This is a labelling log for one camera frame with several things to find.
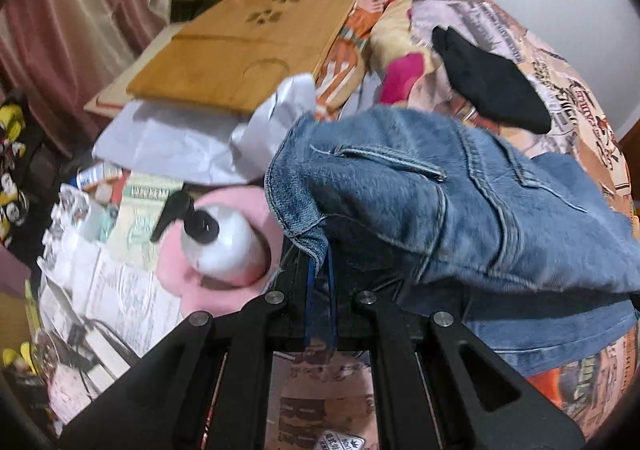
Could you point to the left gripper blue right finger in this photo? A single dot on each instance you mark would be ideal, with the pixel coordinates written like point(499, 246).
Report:
point(437, 385)

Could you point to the printed patchwork bed cover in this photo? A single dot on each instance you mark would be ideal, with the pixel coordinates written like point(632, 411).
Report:
point(588, 390)

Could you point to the striped pink gold curtain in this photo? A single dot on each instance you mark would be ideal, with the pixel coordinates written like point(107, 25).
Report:
point(63, 52)

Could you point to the black folded garment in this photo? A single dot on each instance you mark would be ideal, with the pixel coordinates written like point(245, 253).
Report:
point(494, 85)

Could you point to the white crumpled cloth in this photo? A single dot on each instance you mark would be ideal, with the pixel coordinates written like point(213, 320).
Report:
point(204, 146)

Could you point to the white pump bottle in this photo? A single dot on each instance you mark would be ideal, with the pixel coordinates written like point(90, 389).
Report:
point(217, 240)

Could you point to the pink round cushion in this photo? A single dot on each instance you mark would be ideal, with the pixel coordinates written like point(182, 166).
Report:
point(197, 293)

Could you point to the wooden lap desk board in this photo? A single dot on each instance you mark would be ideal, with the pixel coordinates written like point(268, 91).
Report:
point(232, 57)

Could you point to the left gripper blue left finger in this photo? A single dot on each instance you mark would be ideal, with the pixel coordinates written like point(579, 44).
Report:
point(208, 380)

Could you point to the blue denim jeans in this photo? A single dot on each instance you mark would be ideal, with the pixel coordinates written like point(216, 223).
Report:
point(524, 251)

